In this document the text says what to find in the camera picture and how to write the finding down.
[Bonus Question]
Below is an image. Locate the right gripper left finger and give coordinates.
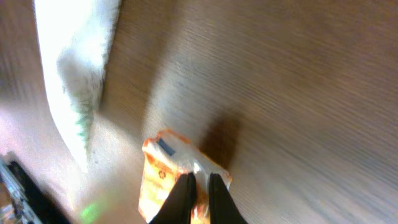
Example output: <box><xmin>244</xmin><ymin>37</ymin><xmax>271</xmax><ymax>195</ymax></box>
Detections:
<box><xmin>149</xmin><ymin>172</ymin><xmax>197</xmax><ymax>224</ymax></box>

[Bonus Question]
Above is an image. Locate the small orange packet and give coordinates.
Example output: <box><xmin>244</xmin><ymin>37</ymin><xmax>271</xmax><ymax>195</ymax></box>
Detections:
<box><xmin>139</xmin><ymin>129</ymin><xmax>232</xmax><ymax>223</ymax></box>

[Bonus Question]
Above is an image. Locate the white cream tube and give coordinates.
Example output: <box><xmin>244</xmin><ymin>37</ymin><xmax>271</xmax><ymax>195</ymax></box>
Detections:
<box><xmin>34</xmin><ymin>0</ymin><xmax>121</xmax><ymax>172</ymax></box>

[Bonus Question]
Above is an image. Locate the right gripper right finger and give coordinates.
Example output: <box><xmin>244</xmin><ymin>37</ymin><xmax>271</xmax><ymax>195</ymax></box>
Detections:
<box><xmin>209</xmin><ymin>174</ymin><xmax>248</xmax><ymax>224</ymax></box>

